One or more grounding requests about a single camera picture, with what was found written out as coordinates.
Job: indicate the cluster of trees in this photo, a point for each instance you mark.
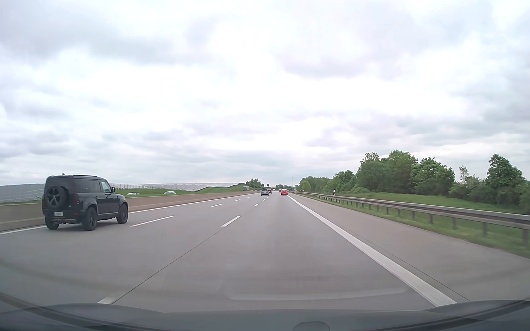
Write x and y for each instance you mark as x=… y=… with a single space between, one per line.
x=254 y=183

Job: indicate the car's own bonnet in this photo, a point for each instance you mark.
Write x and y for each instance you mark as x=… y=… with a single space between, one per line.
x=265 y=319

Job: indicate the concrete median barrier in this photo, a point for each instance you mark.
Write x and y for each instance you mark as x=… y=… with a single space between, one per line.
x=12 y=216

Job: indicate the black off-road car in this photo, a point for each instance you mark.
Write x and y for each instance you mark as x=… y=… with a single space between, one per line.
x=83 y=200

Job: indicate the grass verge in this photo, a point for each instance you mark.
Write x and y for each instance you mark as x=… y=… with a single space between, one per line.
x=499 y=237

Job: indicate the road markings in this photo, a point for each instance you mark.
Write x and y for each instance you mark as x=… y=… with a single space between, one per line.
x=387 y=263

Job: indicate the row of trees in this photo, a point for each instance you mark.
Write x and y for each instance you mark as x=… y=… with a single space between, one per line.
x=398 y=174

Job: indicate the grey asphalt road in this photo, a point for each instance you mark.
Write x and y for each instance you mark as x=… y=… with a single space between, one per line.
x=274 y=248

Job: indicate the grassy embankment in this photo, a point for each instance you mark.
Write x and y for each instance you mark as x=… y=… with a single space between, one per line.
x=210 y=189

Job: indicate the metal guard rail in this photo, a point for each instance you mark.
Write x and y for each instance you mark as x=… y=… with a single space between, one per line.
x=453 y=214

